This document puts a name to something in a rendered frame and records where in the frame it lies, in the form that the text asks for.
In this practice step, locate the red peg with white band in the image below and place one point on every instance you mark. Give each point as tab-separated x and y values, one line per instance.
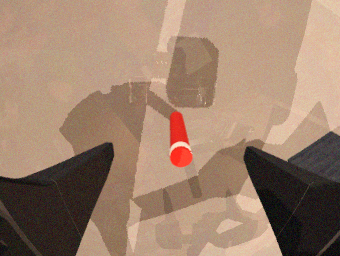
180	151

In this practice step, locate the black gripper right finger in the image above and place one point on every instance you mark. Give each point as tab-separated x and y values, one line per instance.
303	207

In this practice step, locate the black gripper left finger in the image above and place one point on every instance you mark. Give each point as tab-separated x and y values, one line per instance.
51	209

